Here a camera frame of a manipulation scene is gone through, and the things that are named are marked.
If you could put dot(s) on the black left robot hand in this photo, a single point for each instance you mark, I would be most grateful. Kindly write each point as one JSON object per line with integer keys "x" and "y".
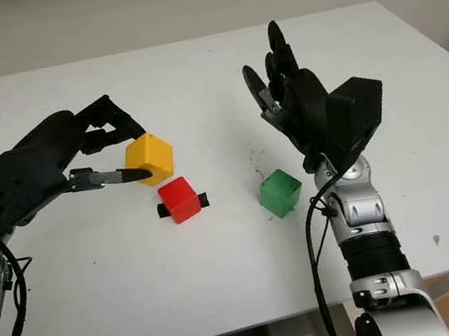
{"x": 59, "y": 131}

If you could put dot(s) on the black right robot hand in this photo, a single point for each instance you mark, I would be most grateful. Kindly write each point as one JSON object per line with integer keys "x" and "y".
{"x": 305, "y": 107}

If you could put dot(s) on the green cube block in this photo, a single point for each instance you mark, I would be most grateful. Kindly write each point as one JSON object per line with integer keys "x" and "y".
{"x": 278, "y": 195}

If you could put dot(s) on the yellow cube block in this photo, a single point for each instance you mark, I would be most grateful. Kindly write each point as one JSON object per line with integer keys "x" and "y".
{"x": 149, "y": 156}

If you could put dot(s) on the red cube block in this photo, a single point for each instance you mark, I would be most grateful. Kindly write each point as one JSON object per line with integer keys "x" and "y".
{"x": 181, "y": 203}

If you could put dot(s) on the black tape strip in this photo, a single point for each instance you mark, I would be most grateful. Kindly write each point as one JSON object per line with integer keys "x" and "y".
{"x": 204, "y": 200}

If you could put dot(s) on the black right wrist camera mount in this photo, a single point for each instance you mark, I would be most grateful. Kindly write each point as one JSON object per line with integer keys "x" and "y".
{"x": 358, "y": 115}

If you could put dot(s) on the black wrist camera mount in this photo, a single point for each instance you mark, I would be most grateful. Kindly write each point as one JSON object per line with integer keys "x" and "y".
{"x": 13, "y": 190}
{"x": 358, "y": 115}

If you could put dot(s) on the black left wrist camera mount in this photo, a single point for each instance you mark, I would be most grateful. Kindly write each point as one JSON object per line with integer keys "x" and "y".
{"x": 13, "y": 190}

